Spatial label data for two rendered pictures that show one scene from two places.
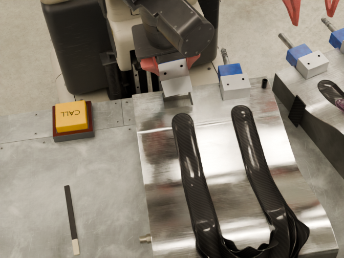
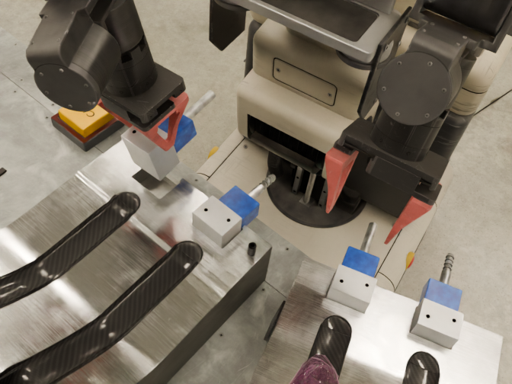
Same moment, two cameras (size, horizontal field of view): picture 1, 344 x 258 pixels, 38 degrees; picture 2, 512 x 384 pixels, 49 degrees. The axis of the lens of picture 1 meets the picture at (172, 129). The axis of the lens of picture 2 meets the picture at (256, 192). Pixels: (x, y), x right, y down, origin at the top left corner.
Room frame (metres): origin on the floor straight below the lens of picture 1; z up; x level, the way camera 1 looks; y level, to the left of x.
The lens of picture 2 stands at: (0.34, -0.39, 1.48)
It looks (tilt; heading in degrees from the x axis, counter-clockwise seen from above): 53 degrees down; 39
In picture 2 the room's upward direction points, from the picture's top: 8 degrees clockwise
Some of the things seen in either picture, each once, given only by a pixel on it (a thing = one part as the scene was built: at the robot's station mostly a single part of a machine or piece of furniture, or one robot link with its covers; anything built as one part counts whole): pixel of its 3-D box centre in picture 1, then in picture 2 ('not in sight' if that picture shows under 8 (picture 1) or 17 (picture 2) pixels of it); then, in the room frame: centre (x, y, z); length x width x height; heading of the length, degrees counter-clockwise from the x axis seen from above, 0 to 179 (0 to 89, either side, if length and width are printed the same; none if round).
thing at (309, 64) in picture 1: (297, 54); (360, 263); (0.73, -0.27, 0.86); 0.13 x 0.05 x 0.05; 23
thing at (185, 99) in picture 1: (177, 104); (158, 186); (0.60, -0.01, 0.87); 0.05 x 0.05 x 0.04; 6
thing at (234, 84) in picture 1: (229, 72); (241, 204); (0.66, -0.12, 0.89); 0.13 x 0.05 x 0.05; 5
